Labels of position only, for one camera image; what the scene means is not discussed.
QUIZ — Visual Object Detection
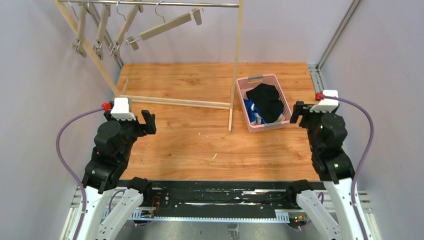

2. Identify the beige clip hanger blue underwear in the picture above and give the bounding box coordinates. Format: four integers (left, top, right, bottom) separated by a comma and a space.
110, 0, 144, 60

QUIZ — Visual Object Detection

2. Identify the beige clip hanger black underwear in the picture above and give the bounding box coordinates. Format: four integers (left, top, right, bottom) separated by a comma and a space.
125, 0, 204, 51

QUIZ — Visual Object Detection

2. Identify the beige clip hanger cream underwear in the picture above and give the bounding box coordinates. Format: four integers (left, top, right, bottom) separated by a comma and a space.
87, 0, 111, 60

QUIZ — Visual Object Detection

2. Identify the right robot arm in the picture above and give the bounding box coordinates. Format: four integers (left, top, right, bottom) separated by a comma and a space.
286, 101, 373, 240

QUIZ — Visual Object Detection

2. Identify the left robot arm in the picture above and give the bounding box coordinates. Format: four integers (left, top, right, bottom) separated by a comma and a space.
72, 110, 157, 240

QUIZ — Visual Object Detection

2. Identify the empty beige clip hanger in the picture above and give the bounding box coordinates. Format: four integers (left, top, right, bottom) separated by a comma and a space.
71, 3, 89, 58

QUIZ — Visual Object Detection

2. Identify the wooden clothes rack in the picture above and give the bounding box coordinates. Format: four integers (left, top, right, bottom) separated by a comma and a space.
54, 0, 245, 132

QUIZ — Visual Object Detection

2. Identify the pink plastic basket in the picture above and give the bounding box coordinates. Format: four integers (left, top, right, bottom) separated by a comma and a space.
236, 74, 292, 133

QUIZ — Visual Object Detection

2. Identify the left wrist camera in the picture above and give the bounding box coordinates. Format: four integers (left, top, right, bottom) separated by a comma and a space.
101, 97, 137, 121

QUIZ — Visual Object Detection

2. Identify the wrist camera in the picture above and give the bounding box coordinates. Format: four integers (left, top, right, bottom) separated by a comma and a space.
101, 97, 137, 121
309, 90, 339, 113

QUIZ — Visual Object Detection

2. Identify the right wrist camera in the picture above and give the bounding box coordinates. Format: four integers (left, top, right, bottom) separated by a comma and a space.
309, 90, 339, 113

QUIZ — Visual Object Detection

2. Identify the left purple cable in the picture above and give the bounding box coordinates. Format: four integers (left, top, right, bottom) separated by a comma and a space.
55, 106, 110, 240

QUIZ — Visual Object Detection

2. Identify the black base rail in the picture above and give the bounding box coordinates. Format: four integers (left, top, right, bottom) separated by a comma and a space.
117, 177, 306, 221

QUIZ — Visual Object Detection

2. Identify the aluminium frame post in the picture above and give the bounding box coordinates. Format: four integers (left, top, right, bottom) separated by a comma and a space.
316, 0, 362, 72

